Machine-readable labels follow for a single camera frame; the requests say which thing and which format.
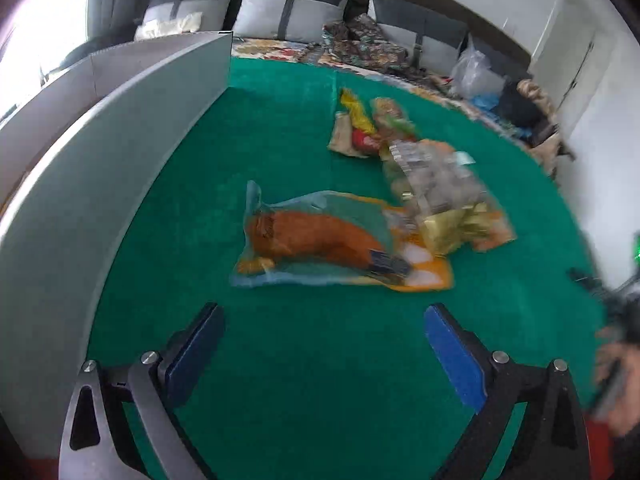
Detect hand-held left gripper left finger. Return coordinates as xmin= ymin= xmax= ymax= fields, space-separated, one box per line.
xmin=59 ymin=302 xmax=226 ymax=480

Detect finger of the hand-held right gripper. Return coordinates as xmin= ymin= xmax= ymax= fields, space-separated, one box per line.
xmin=567 ymin=267 xmax=608 ymax=302

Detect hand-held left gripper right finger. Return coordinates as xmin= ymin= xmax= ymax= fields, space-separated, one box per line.
xmin=423 ymin=303 xmax=592 ymax=480

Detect person's right hand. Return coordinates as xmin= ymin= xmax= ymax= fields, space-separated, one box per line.
xmin=594 ymin=327 xmax=640 ymax=437

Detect leopard print cloth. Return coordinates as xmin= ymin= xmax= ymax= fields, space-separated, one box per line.
xmin=516 ymin=79 xmax=577 ymax=177

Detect clear bag with orange sausage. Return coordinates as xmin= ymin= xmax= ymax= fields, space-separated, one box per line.
xmin=231 ymin=180 xmax=454 ymax=292

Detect clear bag of wrapped candies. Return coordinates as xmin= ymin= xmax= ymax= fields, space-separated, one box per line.
xmin=381 ymin=139 xmax=517 ymax=257

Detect black bag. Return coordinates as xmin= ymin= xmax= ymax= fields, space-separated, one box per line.
xmin=494 ymin=79 xmax=547 ymax=132

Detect blue plastic packets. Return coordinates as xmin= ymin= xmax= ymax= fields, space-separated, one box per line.
xmin=471 ymin=92 xmax=502 ymax=112

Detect grey folding board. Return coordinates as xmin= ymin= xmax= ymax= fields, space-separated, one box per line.
xmin=0 ymin=31 xmax=234 ymax=461

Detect white wardrobe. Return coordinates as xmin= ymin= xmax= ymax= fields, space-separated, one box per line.
xmin=529 ymin=0 xmax=622 ymax=128

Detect small brown patterned snack packet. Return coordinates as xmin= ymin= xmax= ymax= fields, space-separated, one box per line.
xmin=371 ymin=97 xmax=419 ymax=144

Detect clear plastic bag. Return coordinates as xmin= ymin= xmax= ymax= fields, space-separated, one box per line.
xmin=450 ymin=34 xmax=507 ymax=102

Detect green cloth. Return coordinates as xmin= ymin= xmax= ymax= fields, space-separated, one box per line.
xmin=85 ymin=55 xmax=615 ymax=480

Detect yellow snack packet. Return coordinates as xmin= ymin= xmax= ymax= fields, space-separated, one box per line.
xmin=339 ymin=87 xmax=377 ymax=133

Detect grey and white pillow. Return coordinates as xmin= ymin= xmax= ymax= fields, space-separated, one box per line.
xmin=232 ymin=0 xmax=358 ymax=44
xmin=367 ymin=0 xmax=472 ymax=70
xmin=135 ymin=0 xmax=243 ymax=41

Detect dark patterned blanket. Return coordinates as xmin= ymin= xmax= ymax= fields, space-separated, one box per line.
xmin=321 ymin=13 xmax=437 ymax=82

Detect small cream cushion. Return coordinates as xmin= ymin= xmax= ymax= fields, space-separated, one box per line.
xmin=135 ymin=11 xmax=203 ymax=41

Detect grey curtain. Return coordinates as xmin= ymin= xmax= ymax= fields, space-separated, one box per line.
xmin=82 ymin=0 xmax=157 ymax=45

